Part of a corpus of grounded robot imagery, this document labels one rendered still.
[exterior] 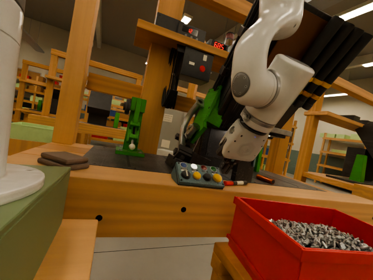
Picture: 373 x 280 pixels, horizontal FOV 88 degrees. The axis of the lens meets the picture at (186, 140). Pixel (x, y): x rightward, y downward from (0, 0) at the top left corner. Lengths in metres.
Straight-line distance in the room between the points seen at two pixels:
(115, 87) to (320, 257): 1.12
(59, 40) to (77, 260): 11.20
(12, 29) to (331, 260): 0.48
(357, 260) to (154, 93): 1.01
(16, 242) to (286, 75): 0.44
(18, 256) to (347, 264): 0.41
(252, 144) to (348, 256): 0.27
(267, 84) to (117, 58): 10.89
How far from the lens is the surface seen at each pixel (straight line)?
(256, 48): 0.41
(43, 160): 0.62
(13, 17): 0.28
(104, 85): 1.22
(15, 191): 0.23
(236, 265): 0.49
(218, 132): 1.02
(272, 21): 0.44
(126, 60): 11.21
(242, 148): 0.51
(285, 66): 0.44
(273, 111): 0.46
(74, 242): 0.38
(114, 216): 0.56
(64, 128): 1.14
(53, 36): 11.48
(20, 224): 0.21
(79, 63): 1.16
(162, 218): 0.58
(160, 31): 1.10
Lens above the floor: 1.05
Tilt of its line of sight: 2 degrees down
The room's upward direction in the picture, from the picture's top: 11 degrees clockwise
